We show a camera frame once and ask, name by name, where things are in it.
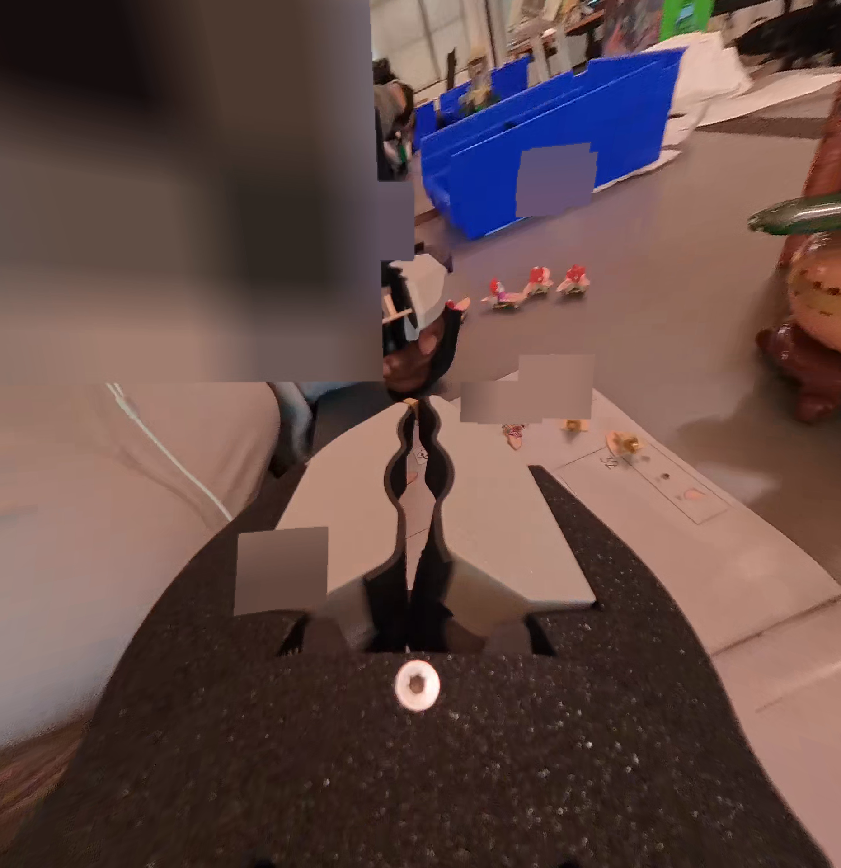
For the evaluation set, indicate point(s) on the person's left hand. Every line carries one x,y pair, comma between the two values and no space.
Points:
410,373

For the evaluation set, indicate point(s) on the blue plastic bin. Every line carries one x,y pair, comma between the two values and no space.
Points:
637,122

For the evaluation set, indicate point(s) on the white paper sheets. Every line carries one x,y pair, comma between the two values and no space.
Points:
718,74

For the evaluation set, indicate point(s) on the brick building instruction booklet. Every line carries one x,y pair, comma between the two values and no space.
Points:
664,542

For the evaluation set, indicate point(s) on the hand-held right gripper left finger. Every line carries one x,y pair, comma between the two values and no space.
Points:
352,495

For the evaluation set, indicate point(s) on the pink brick orchid flower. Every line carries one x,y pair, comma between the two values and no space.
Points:
573,279
503,297
537,283

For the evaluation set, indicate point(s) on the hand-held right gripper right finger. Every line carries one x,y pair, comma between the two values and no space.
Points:
501,529

